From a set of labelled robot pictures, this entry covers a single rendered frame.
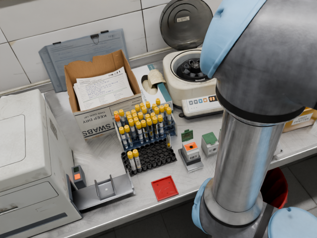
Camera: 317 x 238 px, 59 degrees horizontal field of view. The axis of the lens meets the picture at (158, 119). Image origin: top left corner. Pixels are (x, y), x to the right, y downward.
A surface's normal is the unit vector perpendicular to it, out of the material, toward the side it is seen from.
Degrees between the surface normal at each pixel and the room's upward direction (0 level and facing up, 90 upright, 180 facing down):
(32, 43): 90
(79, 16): 90
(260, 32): 52
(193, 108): 25
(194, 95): 90
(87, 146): 0
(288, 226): 7
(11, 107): 0
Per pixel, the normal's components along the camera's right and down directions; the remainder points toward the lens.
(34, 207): 0.32, 0.69
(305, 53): -0.52, 0.26
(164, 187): -0.08, -0.66
